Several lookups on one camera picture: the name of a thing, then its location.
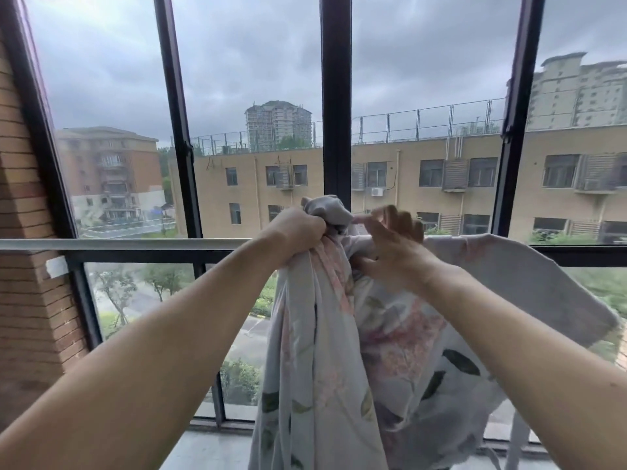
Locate person's left hand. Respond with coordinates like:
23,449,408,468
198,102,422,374
265,207,327,264

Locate person's right hand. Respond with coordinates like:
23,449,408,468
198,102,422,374
349,205,443,295

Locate floral grey bed sheet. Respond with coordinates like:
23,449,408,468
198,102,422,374
248,195,621,470

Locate person's right forearm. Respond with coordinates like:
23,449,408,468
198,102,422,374
416,258,627,470

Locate person's left forearm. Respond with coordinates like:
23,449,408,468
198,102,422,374
0,230,291,470

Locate grey tower building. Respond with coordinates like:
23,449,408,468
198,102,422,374
244,100,314,153

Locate long tan building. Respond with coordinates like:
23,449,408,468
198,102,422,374
169,124,627,246

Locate rooftop metal fence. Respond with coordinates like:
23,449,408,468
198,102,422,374
170,97,508,156

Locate green bush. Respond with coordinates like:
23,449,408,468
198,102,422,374
219,358,264,406

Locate green street trees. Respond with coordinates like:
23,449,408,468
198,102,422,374
92,265,198,329

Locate grey metal handrail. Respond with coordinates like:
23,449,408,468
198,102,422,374
0,238,251,252

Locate brown apartment building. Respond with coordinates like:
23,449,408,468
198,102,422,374
54,126,166,227

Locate white tape piece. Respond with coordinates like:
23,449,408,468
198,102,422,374
45,256,70,280

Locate beige high-rise building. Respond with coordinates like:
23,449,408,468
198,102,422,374
506,52,627,132

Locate black window frame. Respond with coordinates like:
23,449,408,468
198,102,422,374
0,0,627,442

